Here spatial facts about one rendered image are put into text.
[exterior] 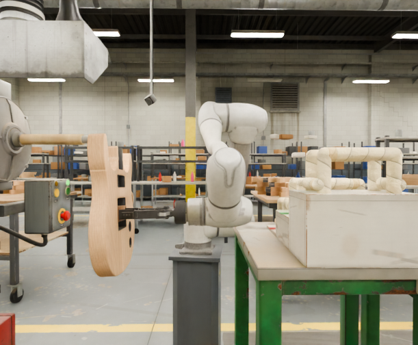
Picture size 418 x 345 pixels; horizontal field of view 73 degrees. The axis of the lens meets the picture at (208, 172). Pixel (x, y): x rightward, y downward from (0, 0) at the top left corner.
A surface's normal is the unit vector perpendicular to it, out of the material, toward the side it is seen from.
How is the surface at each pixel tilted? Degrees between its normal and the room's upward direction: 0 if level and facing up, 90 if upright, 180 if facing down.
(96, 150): 89
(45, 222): 90
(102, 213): 62
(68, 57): 90
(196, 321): 90
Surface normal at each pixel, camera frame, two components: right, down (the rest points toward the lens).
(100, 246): 0.05, 0.11
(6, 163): 0.99, 0.14
